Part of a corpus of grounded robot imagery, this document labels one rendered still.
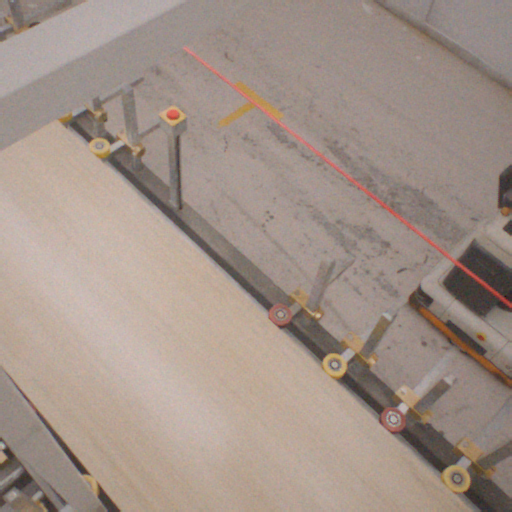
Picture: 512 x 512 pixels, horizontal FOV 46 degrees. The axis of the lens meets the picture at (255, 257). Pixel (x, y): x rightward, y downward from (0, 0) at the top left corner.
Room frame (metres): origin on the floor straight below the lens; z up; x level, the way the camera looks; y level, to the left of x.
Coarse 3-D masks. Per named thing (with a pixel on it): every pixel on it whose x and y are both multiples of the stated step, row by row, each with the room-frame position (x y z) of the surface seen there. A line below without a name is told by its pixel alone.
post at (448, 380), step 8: (448, 376) 0.73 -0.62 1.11; (440, 384) 0.72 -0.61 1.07; (448, 384) 0.71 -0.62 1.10; (432, 392) 0.72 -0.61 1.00; (440, 392) 0.71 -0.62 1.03; (424, 400) 0.72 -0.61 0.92; (432, 400) 0.71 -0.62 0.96; (416, 408) 0.72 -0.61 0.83; (424, 408) 0.71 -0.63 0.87; (408, 416) 0.72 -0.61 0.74
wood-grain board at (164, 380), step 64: (64, 128) 1.61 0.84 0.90; (0, 192) 1.26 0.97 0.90; (64, 192) 1.30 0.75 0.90; (128, 192) 1.35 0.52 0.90; (0, 256) 0.99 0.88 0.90; (64, 256) 1.03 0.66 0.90; (128, 256) 1.08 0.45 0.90; (192, 256) 1.12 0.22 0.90; (0, 320) 0.76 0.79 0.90; (64, 320) 0.80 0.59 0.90; (128, 320) 0.83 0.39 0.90; (192, 320) 0.87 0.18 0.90; (256, 320) 0.91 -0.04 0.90; (64, 384) 0.58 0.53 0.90; (128, 384) 0.62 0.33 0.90; (192, 384) 0.65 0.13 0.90; (256, 384) 0.69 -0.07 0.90; (320, 384) 0.72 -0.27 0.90; (128, 448) 0.42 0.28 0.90; (192, 448) 0.46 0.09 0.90; (256, 448) 0.49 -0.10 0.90; (320, 448) 0.52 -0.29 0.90; (384, 448) 0.55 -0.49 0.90
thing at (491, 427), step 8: (504, 408) 0.77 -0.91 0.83; (496, 416) 0.74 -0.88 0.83; (504, 416) 0.74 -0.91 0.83; (488, 424) 0.71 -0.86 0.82; (496, 424) 0.71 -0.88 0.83; (488, 432) 0.68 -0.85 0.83; (480, 440) 0.65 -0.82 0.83; (488, 440) 0.65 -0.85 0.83; (480, 448) 0.62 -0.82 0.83; (464, 456) 0.59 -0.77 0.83; (456, 464) 0.56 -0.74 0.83; (464, 464) 0.56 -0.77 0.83
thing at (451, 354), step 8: (448, 352) 0.95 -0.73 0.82; (456, 352) 0.96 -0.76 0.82; (440, 360) 0.92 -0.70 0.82; (448, 360) 0.92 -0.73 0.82; (432, 368) 0.88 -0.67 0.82; (440, 368) 0.88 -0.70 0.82; (432, 376) 0.85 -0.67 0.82; (424, 384) 0.82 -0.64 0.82; (416, 392) 0.78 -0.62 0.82; (400, 408) 0.72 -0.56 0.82; (408, 408) 0.72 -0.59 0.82
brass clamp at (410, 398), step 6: (408, 390) 0.78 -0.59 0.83; (396, 396) 0.76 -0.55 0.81; (402, 396) 0.76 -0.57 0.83; (408, 396) 0.76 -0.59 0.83; (414, 396) 0.76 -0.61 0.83; (408, 402) 0.74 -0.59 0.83; (414, 402) 0.74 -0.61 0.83; (414, 408) 0.72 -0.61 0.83; (414, 414) 0.71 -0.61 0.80; (420, 414) 0.70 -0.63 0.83; (426, 414) 0.71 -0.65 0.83; (432, 414) 0.71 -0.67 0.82; (420, 420) 0.69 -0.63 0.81; (426, 420) 0.69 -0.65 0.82
